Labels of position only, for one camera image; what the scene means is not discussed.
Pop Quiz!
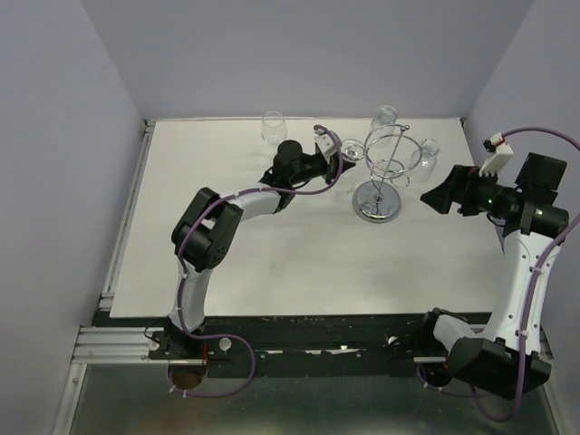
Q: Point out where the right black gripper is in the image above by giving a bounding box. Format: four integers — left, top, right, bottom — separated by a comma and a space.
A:
421, 163, 521, 216

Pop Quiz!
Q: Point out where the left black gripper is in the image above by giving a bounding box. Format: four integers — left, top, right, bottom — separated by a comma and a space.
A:
290, 150, 355, 186

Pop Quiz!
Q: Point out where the clear wine glass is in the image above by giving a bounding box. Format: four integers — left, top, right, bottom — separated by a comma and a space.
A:
261, 111, 287, 158

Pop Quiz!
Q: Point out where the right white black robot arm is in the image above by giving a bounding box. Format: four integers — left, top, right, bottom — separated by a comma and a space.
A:
416, 153, 569, 400

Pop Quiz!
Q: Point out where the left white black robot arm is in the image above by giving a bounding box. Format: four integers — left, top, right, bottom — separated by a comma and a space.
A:
164, 125, 353, 358

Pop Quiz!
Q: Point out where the chrome wine glass rack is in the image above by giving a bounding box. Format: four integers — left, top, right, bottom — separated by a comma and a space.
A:
352, 123, 421, 224

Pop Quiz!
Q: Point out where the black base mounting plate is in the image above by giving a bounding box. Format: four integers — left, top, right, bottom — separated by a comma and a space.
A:
92, 312, 447, 379

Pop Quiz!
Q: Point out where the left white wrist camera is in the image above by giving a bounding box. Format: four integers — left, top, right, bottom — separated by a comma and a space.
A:
314, 126, 341, 163

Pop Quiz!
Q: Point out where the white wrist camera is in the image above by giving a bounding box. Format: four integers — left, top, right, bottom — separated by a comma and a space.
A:
478, 132, 514, 177
314, 126, 341, 163

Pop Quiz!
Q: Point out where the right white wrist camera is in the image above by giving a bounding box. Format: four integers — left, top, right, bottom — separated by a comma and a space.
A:
478, 132, 514, 177

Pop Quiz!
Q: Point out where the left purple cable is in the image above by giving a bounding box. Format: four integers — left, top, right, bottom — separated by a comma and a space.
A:
169, 124, 346, 400

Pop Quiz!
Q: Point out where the aluminium left side rail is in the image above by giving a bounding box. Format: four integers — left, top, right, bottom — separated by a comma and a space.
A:
97, 120, 157, 311

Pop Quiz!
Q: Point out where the aluminium rail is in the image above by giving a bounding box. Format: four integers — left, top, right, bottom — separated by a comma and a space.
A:
97, 120, 157, 311
72, 324, 554, 363

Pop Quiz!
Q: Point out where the aluminium front rail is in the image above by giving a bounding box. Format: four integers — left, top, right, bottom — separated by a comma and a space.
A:
72, 324, 554, 363

